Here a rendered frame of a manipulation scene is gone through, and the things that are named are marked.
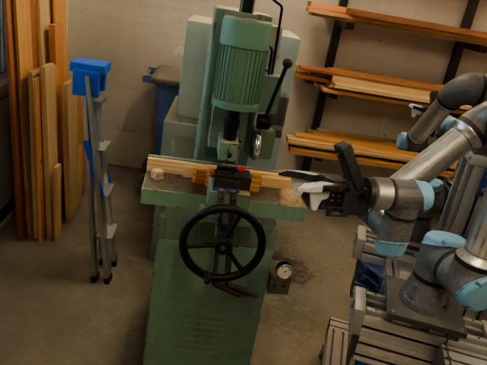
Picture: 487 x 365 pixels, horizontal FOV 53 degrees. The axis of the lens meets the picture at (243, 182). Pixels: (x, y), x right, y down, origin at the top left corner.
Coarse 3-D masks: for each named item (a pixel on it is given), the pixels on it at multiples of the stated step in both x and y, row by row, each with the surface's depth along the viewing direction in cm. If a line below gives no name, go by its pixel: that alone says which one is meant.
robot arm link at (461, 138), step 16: (480, 112) 123; (464, 128) 125; (480, 128) 123; (432, 144) 128; (448, 144) 125; (464, 144) 125; (480, 144) 125; (416, 160) 128; (432, 160) 126; (448, 160) 125; (400, 176) 127; (416, 176) 126; (432, 176) 126
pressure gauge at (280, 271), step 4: (280, 264) 182; (284, 264) 181; (288, 264) 182; (276, 268) 184; (280, 268) 182; (284, 268) 182; (288, 268) 182; (292, 268) 182; (276, 272) 182; (280, 272) 183; (284, 272) 183; (288, 272) 183; (292, 272) 183; (280, 276) 183; (284, 276) 184; (288, 276) 184
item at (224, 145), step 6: (222, 132) 193; (222, 138) 185; (222, 144) 181; (228, 144) 181; (234, 144) 181; (222, 150) 181; (228, 150) 182; (234, 150) 182; (222, 156) 182; (234, 156) 183
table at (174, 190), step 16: (176, 176) 188; (144, 192) 173; (160, 192) 173; (176, 192) 174; (192, 192) 176; (272, 192) 189; (192, 208) 177; (256, 208) 179; (272, 208) 179; (288, 208) 180; (304, 208) 180; (224, 224) 170; (240, 224) 170
